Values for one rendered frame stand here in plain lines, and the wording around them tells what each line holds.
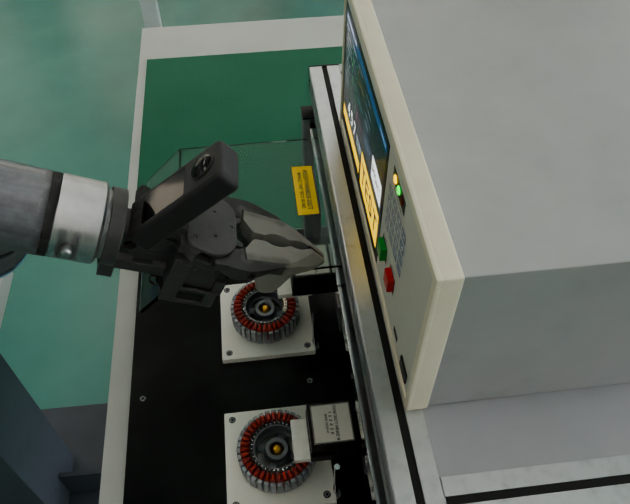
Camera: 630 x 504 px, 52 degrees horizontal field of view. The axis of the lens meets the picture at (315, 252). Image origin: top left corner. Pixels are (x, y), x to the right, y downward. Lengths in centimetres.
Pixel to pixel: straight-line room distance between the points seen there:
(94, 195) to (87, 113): 231
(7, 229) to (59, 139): 222
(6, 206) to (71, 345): 156
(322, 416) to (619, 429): 39
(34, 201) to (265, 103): 103
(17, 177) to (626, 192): 49
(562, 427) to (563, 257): 21
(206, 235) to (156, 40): 125
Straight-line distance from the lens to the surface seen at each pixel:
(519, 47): 71
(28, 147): 280
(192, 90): 161
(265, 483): 93
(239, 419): 101
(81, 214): 58
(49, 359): 211
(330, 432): 89
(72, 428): 195
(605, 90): 68
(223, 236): 60
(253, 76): 164
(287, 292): 100
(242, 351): 106
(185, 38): 180
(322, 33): 179
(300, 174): 90
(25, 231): 58
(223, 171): 53
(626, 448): 68
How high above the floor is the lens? 169
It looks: 50 degrees down
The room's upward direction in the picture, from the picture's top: straight up
